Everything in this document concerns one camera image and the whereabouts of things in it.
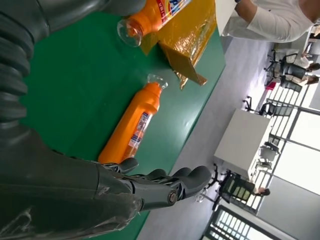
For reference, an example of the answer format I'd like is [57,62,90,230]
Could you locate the orange bottle, back label up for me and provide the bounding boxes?
[97,73,168,165]

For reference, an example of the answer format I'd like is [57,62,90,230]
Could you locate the green table mat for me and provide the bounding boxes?
[19,11,226,240]

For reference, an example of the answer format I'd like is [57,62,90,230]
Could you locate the yellow film wrapped cardboard box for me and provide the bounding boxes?
[140,0,217,90]

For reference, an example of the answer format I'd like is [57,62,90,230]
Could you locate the seated background person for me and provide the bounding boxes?
[217,172,271,206]

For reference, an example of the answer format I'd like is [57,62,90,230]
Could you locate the white cabinet block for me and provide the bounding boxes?
[214,109,271,181]

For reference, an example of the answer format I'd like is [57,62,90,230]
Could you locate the black office chair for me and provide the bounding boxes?
[258,100,294,117]
[242,95,254,113]

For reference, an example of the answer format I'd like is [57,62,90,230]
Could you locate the background person at desk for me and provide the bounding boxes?
[273,61,320,76]
[279,74,320,93]

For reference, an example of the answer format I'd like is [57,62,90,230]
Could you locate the dark window frame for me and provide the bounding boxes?
[246,82,320,213]

